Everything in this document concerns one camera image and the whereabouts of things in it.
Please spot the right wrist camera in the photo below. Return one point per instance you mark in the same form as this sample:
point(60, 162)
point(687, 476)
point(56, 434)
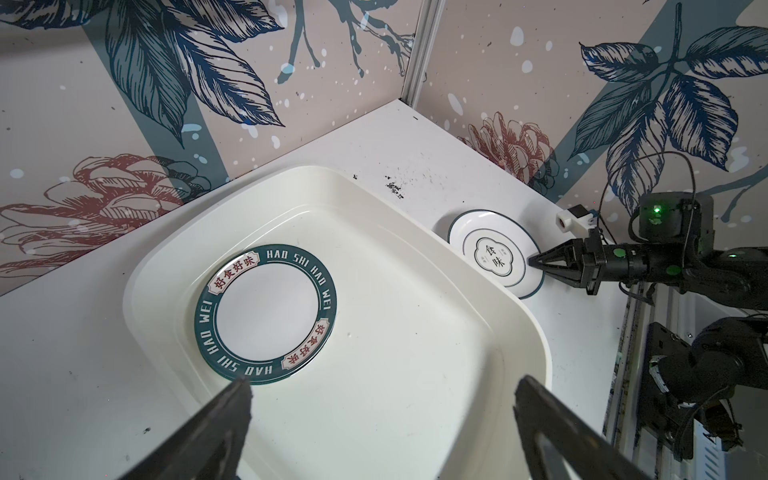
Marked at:
point(577, 220)

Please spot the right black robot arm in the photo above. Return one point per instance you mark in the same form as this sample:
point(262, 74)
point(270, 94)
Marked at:
point(674, 247)

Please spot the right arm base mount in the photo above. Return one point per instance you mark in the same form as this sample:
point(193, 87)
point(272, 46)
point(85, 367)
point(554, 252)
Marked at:
point(677, 383)

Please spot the white plastic bin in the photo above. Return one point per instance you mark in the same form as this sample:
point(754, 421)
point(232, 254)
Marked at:
point(417, 379)

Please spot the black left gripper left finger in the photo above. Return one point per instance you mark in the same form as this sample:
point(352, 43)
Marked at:
point(209, 445)

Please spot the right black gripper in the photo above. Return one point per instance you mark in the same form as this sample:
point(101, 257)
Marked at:
point(591, 256)

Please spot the white plate black emblem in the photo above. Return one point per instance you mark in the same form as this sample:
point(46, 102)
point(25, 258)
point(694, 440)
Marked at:
point(500, 247)

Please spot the green rim plate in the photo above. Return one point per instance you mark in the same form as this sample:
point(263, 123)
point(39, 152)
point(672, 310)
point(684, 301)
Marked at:
point(265, 313)

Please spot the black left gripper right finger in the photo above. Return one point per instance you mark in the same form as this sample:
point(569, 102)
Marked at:
point(557, 444)

